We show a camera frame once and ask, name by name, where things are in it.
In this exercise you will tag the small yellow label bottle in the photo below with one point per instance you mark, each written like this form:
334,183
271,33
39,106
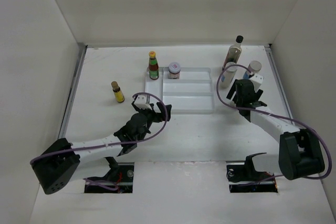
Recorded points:
117,92

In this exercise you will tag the tall dark sauce bottle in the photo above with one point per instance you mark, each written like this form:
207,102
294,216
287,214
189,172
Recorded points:
234,51

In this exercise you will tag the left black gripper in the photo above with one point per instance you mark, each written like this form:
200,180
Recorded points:
159,117

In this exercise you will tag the white bead jar blue label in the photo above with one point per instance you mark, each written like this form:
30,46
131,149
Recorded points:
228,75

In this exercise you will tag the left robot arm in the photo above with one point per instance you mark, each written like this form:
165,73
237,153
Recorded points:
95,160

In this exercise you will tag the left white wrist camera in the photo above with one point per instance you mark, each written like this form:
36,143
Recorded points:
142,102

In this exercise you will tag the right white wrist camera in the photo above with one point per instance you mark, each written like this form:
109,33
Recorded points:
257,81

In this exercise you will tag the white divided organizer tray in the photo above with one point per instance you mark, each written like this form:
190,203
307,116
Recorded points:
191,93

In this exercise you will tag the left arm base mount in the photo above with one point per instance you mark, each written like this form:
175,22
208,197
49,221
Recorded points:
118,181

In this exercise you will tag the red sauce bottle yellow cap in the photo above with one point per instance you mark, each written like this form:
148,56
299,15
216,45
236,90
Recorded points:
153,66

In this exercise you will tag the brown jar white lid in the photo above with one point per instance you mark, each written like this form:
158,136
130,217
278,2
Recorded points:
174,69

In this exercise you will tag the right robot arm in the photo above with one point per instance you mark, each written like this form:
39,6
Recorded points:
300,153

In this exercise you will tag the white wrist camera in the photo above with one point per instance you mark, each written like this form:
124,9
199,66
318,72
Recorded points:
142,102
257,81

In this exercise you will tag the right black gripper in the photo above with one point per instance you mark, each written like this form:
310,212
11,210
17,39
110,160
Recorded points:
232,91

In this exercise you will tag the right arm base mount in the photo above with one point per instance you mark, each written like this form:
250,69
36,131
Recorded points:
243,178

